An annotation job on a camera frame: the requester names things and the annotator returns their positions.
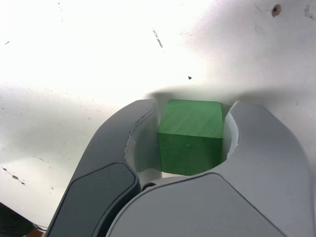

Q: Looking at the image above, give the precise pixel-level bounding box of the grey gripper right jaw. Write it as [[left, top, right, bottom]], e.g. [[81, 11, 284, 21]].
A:
[[106, 100, 315, 237]]

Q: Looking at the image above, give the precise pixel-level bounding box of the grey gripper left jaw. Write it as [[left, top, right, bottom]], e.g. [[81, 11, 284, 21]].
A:
[[45, 98, 163, 237]]

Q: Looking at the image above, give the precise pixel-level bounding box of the green cube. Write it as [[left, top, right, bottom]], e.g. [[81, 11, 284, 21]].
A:
[[157, 99, 224, 176]]

